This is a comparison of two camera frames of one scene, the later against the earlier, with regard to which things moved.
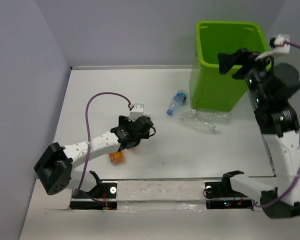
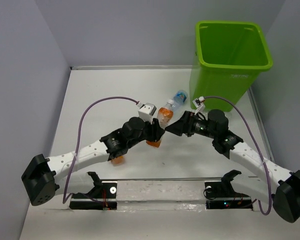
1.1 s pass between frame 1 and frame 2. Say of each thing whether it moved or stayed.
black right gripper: moved
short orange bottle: stayed
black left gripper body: moved
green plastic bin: stayed
